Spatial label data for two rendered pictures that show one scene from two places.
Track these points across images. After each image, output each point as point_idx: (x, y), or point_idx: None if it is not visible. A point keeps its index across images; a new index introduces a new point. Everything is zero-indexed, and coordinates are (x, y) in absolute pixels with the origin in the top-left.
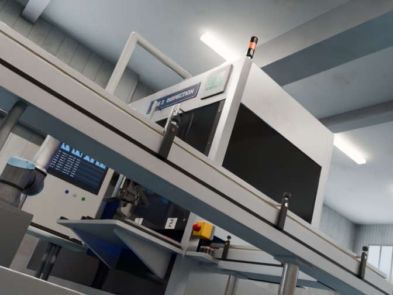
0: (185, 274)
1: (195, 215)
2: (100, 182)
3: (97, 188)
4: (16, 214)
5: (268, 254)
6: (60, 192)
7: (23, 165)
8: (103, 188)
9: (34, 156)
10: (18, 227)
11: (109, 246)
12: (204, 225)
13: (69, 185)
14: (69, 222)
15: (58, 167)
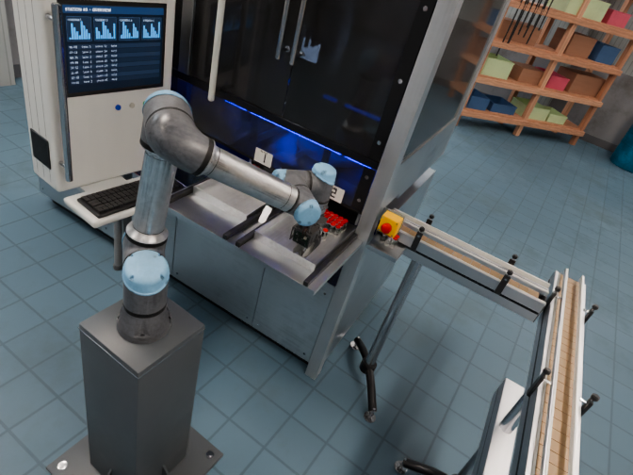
0: (363, 258)
1: (378, 204)
2: (160, 65)
3: (160, 75)
4: (188, 342)
5: (478, 272)
6: (108, 113)
7: (161, 286)
8: (168, 70)
9: (139, 223)
10: (194, 347)
11: None
12: (397, 226)
13: (118, 95)
14: (196, 227)
15: (88, 78)
